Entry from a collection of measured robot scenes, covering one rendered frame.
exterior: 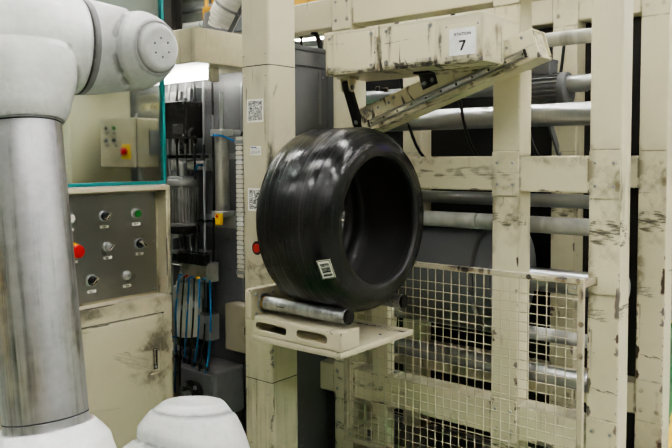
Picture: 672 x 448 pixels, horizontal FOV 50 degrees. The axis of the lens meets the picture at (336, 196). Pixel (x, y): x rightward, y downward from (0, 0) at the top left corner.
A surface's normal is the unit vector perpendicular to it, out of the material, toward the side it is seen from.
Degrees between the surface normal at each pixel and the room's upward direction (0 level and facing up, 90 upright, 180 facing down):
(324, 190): 73
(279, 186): 67
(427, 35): 90
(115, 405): 91
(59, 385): 80
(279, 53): 90
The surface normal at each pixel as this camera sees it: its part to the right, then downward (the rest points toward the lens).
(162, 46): 0.79, 0.07
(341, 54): -0.63, 0.04
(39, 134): 0.73, -0.15
